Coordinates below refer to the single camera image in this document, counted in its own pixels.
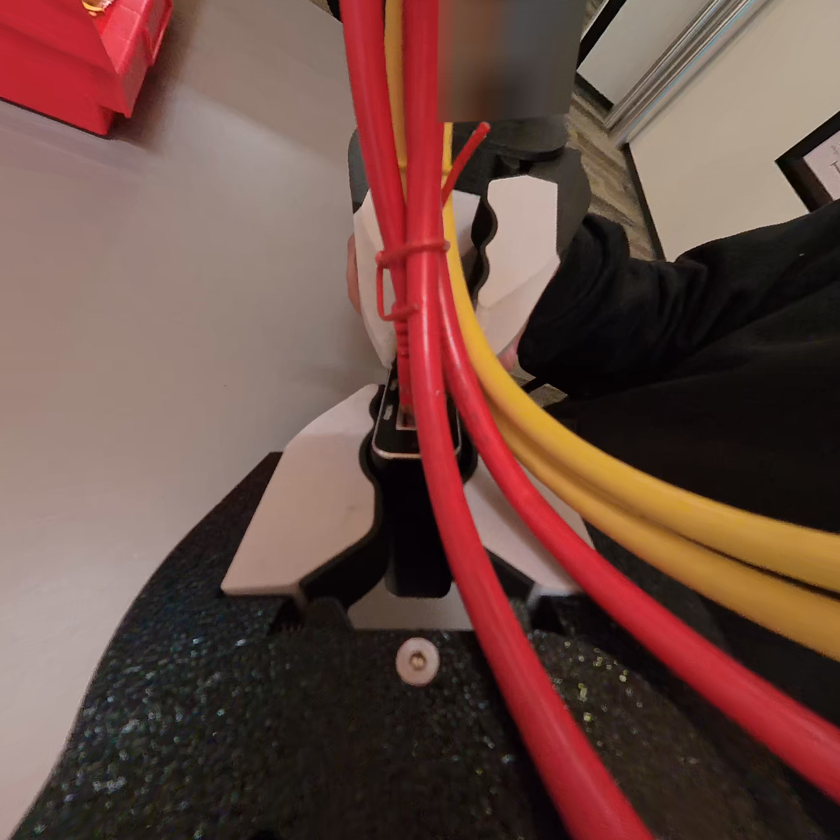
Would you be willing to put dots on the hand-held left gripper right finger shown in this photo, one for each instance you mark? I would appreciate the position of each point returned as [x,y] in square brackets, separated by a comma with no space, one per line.
[489,518]

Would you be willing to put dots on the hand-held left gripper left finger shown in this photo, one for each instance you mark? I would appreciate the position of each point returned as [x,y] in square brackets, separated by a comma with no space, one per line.
[308,512]

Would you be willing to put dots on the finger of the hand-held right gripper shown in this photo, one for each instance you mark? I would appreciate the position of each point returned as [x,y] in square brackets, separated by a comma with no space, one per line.
[518,249]
[364,289]

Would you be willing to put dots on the black port adapter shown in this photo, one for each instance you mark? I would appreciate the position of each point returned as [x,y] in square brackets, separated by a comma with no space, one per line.
[407,525]

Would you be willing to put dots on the person's right forearm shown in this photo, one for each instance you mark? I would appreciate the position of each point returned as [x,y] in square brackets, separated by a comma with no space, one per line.
[604,308]

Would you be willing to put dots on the person's right hand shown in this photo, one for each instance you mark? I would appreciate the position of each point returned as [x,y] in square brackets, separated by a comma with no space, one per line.
[353,275]

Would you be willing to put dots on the person's black sweatshirt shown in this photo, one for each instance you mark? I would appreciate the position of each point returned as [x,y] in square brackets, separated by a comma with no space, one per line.
[754,394]

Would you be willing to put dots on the red plastic bin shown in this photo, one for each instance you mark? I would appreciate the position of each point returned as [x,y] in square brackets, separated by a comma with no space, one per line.
[59,65]

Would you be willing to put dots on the black framed wall sign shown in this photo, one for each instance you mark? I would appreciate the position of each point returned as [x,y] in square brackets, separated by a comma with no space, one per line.
[817,170]

